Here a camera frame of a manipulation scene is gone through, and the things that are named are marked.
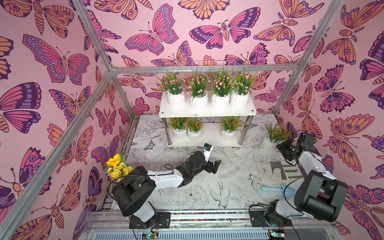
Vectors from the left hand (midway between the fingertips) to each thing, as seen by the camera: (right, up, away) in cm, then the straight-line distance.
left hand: (216, 157), depth 84 cm
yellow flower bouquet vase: (-47, -2, -17) cm, 50 cm away
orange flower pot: (-22, +18, +6) cm, 29 cm away
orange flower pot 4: (+38, +13, +6) cm, 40 cm away
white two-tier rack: (-1, +13, +16) cm, 21 cm away
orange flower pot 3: (+7, +18, +2) cm, 20 cm away
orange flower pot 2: (-12, +17, +4) cm, 22 cm away
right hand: (+39, +5, +4) cm, 40 cm away
